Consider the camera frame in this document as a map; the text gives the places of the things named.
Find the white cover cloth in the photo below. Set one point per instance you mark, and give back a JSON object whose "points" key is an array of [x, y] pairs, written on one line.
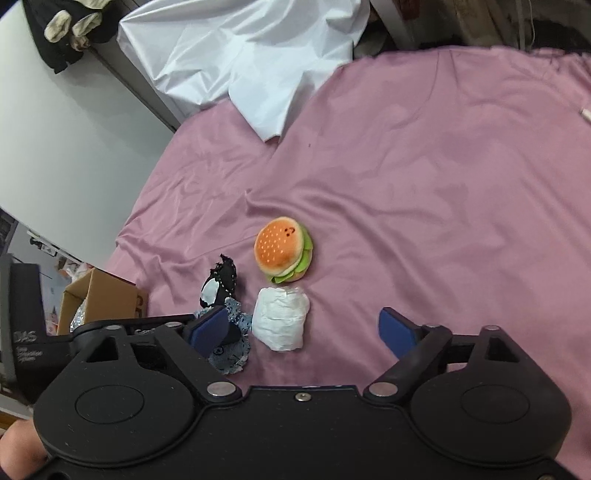
{"points": [[240, 55]]}

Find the person's left hand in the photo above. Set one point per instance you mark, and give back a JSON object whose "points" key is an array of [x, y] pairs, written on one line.
{"points": [[18, 447]]}

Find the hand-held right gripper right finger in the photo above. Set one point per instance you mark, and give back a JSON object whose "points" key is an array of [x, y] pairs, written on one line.
{"points": [[397, 336]]}

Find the white soft pack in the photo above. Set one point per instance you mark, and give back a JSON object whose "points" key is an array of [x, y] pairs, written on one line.
{"points": [[281, 318]]}

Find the beige sock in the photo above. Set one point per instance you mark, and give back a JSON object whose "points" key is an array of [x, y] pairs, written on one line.
{"points": [[85, 30], [57, 25]]}

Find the cardboard box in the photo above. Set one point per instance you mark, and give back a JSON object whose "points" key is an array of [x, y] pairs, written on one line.
{"points": [[106, 290]]}

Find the hamburger plush toy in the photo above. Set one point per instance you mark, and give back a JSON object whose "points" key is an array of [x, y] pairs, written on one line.
{"points": [[279, 247]]}

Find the black hair scrunchie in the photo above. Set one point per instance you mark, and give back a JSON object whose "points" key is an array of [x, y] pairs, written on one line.
{"points": [[221, 279]]}

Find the pink bed sheet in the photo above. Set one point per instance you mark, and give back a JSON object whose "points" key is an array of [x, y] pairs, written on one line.
{"points": [[415, 207]]}

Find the black hanging garment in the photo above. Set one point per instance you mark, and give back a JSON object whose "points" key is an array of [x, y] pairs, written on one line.
{"points": [[41, 50]]}

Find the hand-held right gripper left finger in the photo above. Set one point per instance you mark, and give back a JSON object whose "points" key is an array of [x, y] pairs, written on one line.
{"points": [[210, 331]]}

